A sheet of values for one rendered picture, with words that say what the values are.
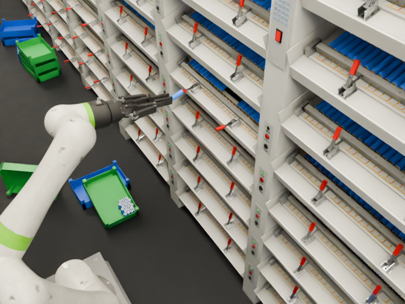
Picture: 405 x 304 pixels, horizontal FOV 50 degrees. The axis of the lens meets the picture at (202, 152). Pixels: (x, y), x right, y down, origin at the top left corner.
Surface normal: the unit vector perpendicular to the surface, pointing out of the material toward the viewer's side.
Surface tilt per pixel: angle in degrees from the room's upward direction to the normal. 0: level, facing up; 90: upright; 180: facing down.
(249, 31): 21
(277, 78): 90
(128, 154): 0
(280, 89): 90
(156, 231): 0
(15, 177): 90
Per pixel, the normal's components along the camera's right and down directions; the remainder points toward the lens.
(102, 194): 0.17, -0.50
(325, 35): 0.54, 0.57
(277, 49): -0.84, 0.37
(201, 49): -0.31, -0.54
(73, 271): 0.02, -0.72
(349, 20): -0.78, 0.61
